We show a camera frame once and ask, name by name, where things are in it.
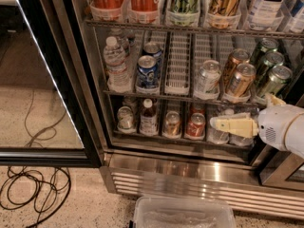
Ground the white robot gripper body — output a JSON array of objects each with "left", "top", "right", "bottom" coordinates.
[{"left": 257, "top": 104, "right": 304, "bottom": 150}]

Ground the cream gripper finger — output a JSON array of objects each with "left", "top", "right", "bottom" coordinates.
[
  {"left": 210, "top": 113, "right": 258, "bottom": 138},
  {"left": 265, "top": 93, "right": 285, "bottom": 107}
]

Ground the orange soda can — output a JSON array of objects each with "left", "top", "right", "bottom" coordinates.
[
  {"left": 225, "top": 63, "right": 257, "bottom": 97},
  {"left": 222, "top": 48, "right": 251, "bottom": 85}
]

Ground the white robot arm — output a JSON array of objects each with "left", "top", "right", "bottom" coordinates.
[{"left": 210, "top": 93, "right": 304, "bottom": 158}]

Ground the bottom shelf water bottle right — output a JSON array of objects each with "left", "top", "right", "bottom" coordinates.
[{"left": 230, "top": 135, "right": 254, "bottom": 146}]

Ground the shelf water bottle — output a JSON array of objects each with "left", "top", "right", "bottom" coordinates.
[
  {"left": 207, "top": 108, "right": 235, "bottom": 144},
  {"left": 230, "top": 135, "right": 254, "bottom": 146}
]

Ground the front green soda can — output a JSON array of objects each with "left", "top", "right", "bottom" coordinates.
[{"left": 256, "top": 66, "right": 293, "bottom": 98}]

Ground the green soda can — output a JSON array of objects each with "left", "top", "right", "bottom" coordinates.
[
  {"left": 250, "top": 38, "right": 278, "bottom": 65},
  {"left": 256, "top": 66, "right": 293, "bottom": 98},
  {"left": 256, "top": 51, "right": 284, "bottom": 81}
]

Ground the bottom shelf water bottle left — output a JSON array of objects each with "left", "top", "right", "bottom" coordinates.
[{"left": 207, "top": 108, "right": 235, "bottom": 144}]

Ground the middle green soda can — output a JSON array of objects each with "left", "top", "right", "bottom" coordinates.
[{"left": 256, "top": 51, "right": 284, "bottom": 81}]

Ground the red soda can bottom shelf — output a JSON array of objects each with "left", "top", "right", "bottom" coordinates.
[{"left": 186, "top": 113, "right": 205, "bottom": 137}]

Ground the rear green soda can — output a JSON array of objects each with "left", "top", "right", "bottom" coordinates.
[{"left": 250, "top": 38, "right": 278, "bottom": 65}]

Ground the white soda can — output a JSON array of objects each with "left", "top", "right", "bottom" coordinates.
[{"left": 196, "top": 60, "right": 221, "bottom": 93}]

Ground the gold can bottom shelf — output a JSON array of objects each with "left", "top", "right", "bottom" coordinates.
[{"left": 164, "top": 111, "right": 181, "bottom": 136}]

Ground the white bottle top shelf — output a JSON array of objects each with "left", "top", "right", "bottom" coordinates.
[{"left": 249, "top": 0, "right": 283, "bottom": 17}]

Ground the empty white shelf tray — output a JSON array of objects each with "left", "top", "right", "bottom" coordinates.
[{"left": 164, "top": 32, "right": 191, "bottom": 96}]

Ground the front blue soda can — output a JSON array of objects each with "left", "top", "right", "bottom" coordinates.
[{"left": 137, "top": 55, "right": 158, "bottom": 88}]

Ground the blue soda can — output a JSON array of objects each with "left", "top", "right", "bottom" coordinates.
[
  {"left": 142, "top": 42, "right": 162, "bottom": 65},
  {"left": 137, "top": 55, "right": 158, "bottom": 88}
]

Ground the rear blue soda can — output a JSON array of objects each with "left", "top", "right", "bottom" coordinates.
[{"left": 142, "top": 42, "right": 162, "bottom": 65}]

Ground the pale can bottom left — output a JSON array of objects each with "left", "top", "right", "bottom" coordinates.
[{"left": 117, "top": 106, "right": 134, "bottom": 131}]

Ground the open glass fridge door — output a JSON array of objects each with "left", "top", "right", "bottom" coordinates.
[{"left": 0, "top": 0, "right": 103, "bottom": 167}]

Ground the blue white bottle top right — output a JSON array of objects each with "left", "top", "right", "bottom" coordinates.
[{"left": 285, "top": 0, "right": 304, "bottom": 33}]

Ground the brown drink bottle white cap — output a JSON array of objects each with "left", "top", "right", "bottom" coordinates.
[{"left": 140, "top": 99, "right": 157, "bottom": 136}]

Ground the clear plastic storage bin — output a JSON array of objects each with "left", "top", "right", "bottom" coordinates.
[{"left": 132, "top": 196, "right": 237, "bottom": 228}]

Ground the front clear water bottle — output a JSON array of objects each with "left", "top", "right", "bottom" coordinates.
[{"left": 104, "top": 36, "right": 129, "bottom": 92}]

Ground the clear water bottle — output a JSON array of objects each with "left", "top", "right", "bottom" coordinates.
[
  {"left": 109, "top": 28, "right": 130, "bottom": 56},
  {"left": 104, "top": 36, "right": 129, "bottom": 92}
]

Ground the rear clear water bottle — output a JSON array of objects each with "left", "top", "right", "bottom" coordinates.
[{"left": 109, "top": 28, "right": 130, "bottom": 56}]

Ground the black cable on floor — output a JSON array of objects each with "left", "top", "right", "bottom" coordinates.
[{"left": 0, "top": 88, "right": 72, "bottom": 228}]

